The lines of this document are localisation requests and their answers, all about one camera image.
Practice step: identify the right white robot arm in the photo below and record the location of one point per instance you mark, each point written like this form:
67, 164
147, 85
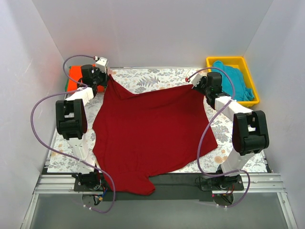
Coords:
250, 134

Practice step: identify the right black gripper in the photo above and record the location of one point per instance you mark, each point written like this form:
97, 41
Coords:
201, 86

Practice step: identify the yellow plastic bin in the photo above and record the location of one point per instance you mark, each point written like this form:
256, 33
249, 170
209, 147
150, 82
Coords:
240, 63

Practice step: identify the teal t-shirt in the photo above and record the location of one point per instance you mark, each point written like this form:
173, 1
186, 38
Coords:
242, 93

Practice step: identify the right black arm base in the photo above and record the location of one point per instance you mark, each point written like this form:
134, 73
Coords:
223, 183

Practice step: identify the folded pink t-shirt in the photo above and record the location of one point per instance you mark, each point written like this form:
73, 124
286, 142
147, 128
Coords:
110, 71

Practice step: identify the floral patterned table mat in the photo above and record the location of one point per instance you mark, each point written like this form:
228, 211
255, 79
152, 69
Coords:
139, 81

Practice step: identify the dark red t-shirt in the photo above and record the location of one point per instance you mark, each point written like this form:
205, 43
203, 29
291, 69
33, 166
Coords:
139, 136

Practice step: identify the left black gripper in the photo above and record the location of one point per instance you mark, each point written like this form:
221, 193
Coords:
103, 78

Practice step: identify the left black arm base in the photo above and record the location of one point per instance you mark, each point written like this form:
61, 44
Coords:
93, 181

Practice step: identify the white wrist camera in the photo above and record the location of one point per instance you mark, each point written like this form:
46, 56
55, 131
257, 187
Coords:
194, 79
101, 63

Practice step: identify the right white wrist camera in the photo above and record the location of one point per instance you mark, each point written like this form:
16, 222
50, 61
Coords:
194, 79

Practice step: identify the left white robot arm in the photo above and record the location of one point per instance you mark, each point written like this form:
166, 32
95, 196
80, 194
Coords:
71, 121

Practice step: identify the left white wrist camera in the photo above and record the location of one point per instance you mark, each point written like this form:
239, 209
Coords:
101, 63

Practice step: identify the folded orange t-shirt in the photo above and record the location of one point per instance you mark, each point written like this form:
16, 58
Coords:
75, 74

